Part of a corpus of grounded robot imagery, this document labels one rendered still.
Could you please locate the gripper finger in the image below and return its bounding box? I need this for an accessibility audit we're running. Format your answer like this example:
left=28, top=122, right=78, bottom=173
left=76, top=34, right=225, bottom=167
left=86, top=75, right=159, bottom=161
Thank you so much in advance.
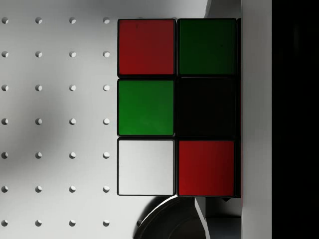
left=194, top=197, right=242, bottom=239
left=202, top=0, right=242, bottom=19

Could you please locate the black plate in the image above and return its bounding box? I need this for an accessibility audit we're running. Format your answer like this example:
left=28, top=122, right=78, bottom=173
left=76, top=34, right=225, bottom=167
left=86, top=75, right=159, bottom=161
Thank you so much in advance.
left=134, top=195, right=208, bottom=239

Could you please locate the puzzle cube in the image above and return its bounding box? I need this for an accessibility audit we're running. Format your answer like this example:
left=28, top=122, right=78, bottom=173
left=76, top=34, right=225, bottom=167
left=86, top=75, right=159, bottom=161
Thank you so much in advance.
left=116, top=17, right=243, bottom=199

